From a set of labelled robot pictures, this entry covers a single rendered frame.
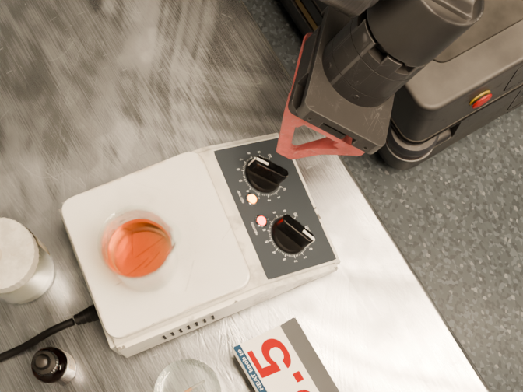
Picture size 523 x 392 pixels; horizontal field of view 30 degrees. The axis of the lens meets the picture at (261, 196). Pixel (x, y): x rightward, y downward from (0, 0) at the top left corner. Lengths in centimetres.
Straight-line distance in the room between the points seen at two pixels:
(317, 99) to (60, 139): 31
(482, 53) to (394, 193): 38
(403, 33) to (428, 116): 73
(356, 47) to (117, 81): 32
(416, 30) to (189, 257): 26
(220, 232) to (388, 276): 17
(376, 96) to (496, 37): 72
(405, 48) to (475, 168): 107
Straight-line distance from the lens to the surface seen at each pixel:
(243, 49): 91
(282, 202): 81
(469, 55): 136
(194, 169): 78
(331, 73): 67
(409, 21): 62
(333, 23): 71
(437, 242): 164
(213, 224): 77
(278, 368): 81
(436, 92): 133
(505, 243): 167
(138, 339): 78
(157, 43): 92
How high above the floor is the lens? 158
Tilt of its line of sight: 75 degrees down
